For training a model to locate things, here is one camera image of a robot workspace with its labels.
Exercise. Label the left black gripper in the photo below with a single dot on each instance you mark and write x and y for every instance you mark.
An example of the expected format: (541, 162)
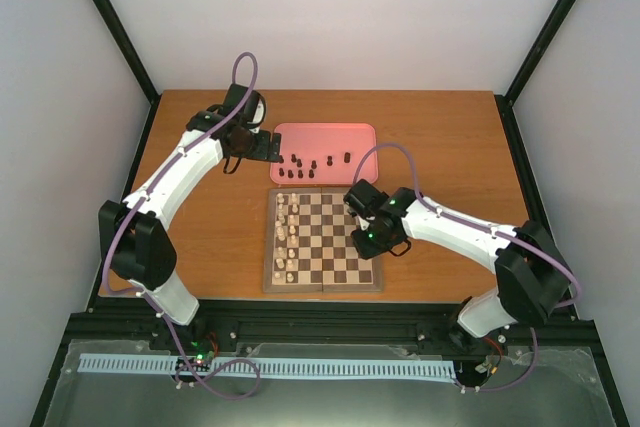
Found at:
(276, 148)

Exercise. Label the light blue cable duct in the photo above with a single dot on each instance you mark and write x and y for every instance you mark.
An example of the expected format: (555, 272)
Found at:
(272, 368)

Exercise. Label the pink plastic tray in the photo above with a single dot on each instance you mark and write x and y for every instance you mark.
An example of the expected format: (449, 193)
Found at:
(317, 141)

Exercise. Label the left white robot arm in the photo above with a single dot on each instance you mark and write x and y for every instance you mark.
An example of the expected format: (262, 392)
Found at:
(138, 255)

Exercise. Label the black aluminium frame base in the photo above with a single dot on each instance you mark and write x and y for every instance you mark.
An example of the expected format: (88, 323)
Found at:
(239, 327)

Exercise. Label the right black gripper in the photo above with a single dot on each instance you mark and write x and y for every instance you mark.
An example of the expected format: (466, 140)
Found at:
(366, 251)

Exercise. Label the transparent acrylic sheet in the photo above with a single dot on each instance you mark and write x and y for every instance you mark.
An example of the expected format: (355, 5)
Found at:
(564, 391)

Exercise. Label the wooden chess board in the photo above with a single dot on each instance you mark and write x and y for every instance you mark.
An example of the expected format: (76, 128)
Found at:
(315, 245)

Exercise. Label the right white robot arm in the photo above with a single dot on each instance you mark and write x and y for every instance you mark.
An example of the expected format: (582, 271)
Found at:
(531, 275)

